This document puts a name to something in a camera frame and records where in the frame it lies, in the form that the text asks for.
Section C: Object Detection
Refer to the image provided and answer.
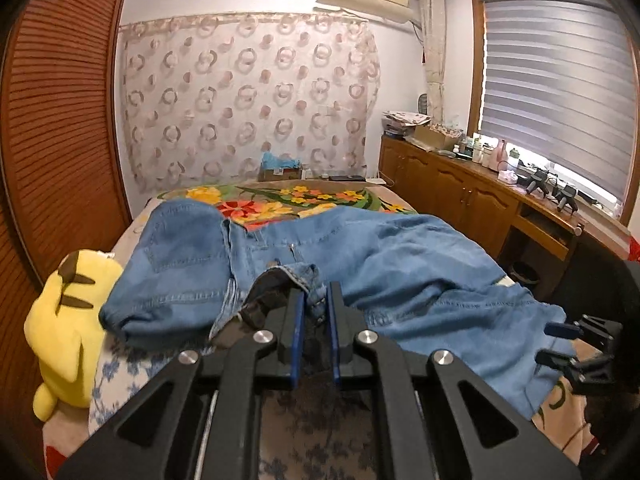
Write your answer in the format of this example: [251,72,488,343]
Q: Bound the beige hanging curtain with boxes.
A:
[419,0,446,122]

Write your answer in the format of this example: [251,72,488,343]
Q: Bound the blue floral white quilt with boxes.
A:
[88,334,214,436]

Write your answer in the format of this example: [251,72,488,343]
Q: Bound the stack of papers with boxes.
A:
[382,110,431,138]

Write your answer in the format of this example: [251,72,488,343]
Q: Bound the pink bottle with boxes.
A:
[488,139,509,172]

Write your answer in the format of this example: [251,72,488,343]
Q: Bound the patterned headboard curtain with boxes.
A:
[119,13,381,192]

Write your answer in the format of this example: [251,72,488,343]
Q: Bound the cardboard box on cabinet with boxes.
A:
[413,124,462,151]

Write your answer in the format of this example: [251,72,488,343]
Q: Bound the cardboard box with blue cloth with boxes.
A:
[257,152,303,182]

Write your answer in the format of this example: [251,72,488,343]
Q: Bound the blue denim jeans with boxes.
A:
[100,198,574,417]

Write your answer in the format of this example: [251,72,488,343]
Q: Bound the wooden side cabinet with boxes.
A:
[378,136,629,283]

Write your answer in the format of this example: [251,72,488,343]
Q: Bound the brown louvered wardrobe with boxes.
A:
[1,0,131,479]

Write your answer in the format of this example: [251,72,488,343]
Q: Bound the yellow plush toy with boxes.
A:
[24,249,122,422]

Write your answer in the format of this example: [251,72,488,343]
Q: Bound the grey zebra window blind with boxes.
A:
[480,0,637,200]

